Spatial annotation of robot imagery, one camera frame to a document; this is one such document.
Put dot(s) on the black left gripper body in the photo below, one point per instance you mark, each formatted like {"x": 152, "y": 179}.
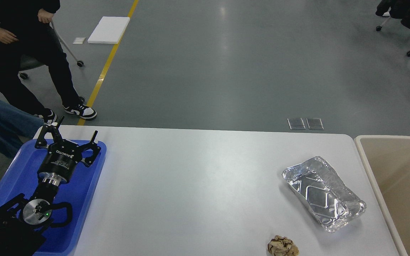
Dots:
{"x": 60, "y": 162}

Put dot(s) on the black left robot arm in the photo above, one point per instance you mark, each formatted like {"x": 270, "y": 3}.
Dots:
{"x": 46, "y": 192}

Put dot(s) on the person in blue jeans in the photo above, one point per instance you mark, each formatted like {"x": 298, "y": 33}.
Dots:
{"x": 14, "y": 124}

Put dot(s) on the blue plastic tray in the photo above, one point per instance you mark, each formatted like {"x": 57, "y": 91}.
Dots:
{"x": 21, "y": 177}

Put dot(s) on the grey office chair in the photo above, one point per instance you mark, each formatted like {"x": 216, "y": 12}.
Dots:
{"x": 66, "y": 46}

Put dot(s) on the small white floor card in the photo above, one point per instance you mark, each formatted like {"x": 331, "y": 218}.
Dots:
{"x": 79, "y": 40}

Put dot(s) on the seated person in black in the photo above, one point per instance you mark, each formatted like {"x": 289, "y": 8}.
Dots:
{"x": 27, "y": 36}

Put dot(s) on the white foam board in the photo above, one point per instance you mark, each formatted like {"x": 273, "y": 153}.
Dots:
{"x": 109, "y": 30}

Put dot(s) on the clear floor plate left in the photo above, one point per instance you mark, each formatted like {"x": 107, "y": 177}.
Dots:
{"x": 296, "y": 124}

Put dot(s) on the clear floor plate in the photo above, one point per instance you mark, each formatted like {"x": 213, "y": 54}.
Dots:
{"x": 296, "y": 124}
{"x": 315, "y": 123}

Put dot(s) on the crumpled brown paper ball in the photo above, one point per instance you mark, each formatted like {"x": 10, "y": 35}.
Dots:
{"x": 282, "y": 246}

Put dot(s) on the clear floor plate right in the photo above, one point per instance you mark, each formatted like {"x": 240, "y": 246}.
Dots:
{"x": 315, "y": 123}

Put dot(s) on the aluminium foil tray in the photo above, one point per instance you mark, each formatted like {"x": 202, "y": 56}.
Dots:
{"x": 323, "y": 193}

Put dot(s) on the beige plastic bin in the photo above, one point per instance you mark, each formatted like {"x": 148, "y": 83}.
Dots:
{"x": 386, "y": 159}

